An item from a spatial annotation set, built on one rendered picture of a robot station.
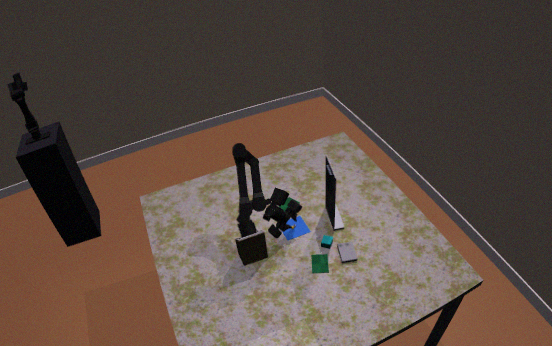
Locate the blue flat square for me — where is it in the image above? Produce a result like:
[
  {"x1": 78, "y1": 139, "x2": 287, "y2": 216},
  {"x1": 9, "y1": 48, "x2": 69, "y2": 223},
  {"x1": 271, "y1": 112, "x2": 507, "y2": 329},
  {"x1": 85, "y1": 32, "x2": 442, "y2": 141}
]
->
[{"x1": 282, "y1": 216, "x2": 311, "y2": 240}]

